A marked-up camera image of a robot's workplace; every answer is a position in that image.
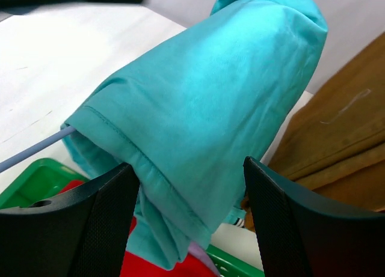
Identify purple trousers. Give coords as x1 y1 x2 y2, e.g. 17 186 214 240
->
188 242 220 276

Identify teal trousers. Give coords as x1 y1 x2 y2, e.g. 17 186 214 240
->
63 0 328 263

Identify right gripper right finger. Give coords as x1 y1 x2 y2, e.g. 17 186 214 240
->
244 157 384 276

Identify brown trousers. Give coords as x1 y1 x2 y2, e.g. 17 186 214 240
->
240 32 385 233

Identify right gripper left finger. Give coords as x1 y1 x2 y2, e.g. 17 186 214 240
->
1 163 139 276

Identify green plastic tray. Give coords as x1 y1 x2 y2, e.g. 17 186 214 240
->
1 158 264 276

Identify red trousers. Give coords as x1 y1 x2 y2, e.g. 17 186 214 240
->
58 179 219 277

